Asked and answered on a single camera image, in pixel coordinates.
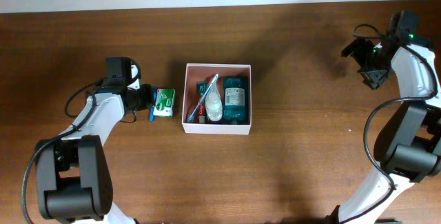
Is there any clear foam soap pump bottle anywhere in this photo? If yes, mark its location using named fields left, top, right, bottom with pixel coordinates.
left=205, top=83, right=223, bottom=122

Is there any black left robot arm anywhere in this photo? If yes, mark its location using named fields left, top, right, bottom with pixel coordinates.
left=35, top=84, right=154, bottom=223

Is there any teal Listerine mouthwash bottle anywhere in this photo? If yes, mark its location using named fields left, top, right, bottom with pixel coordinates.
left=223, top=76, right=249, bottom=125

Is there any green Colgate toothpaste tube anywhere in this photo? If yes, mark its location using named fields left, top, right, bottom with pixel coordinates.
left=196, top=81, right=207, bottom=124

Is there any pink box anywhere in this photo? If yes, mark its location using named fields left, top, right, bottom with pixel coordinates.
left=181, top=63, right=252, bottom=135

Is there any blue white toothbrush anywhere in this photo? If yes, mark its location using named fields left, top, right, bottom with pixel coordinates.
left=186, top=74, right=219, bottom=123

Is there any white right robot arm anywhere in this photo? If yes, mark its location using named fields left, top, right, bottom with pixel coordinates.
left=325, top=10, right=440, bottom=223

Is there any green Dettol soap bar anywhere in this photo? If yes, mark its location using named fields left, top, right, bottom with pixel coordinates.
left=153, top=88, right=176, bottom=118

